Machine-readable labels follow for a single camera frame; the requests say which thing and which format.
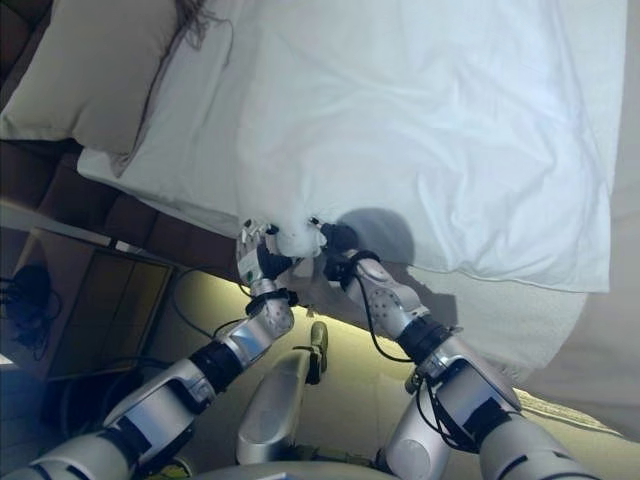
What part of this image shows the silver left robot leg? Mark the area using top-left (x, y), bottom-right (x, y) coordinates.
top-left (233, 322), bottom-right (330, 467)

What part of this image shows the cream fringed throw blanket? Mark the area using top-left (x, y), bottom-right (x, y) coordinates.
top-left (402, 0), bottom-right (640, 431)

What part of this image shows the dark wooden nightstand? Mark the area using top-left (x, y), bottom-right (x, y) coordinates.
top-left (9, 227), bottom-right (177, 385)

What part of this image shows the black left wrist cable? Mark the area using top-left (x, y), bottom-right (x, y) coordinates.
top-left (171, 267), bottom-right (254, 347)

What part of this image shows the silver right robot leg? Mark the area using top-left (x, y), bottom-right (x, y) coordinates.
top-left (374, 394), bottom-right (482, 474)

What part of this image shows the beige pillow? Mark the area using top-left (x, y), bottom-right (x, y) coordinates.
top-left (0, 0), bottom-right (187, 177)

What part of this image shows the silver robot leg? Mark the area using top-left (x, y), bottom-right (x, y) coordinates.
top-left (374, 394), bottom-right (482, 474)
top-left (233, 322), bottom-right (330, 467)

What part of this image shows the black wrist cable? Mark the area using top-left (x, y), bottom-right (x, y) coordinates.
top-left (171, 267), bottom-right (254, 347)
top-left (348, 253), bottom-right (417, 362)

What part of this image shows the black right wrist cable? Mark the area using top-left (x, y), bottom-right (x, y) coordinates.
top-left (348, 253), bottom-right (417, 362)

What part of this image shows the black cable bundle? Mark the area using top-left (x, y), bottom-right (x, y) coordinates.
top-left (0, 263), bottom-right (65, 362)

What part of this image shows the macrame fringed cushion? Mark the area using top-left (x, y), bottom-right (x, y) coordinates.
top-left (172, 0), bottom-right (237, 69)

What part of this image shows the brown tufted headboard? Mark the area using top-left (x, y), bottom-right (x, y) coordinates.
top-left (0, 0), bottom-right (57, 119)

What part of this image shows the grey robot torso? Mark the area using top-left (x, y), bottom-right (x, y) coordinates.
top-left (193, 457), bottom-right (484, 480)

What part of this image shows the white duvet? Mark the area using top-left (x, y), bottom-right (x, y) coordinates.
top-left (233, 0), bottom-right (617, 295)

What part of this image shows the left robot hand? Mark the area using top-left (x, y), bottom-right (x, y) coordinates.
top-left (234, 217), bottom-right (302, 297)

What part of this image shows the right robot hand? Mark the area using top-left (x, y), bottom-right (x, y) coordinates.
top-left (309, 214), bottom-right (381, 291)

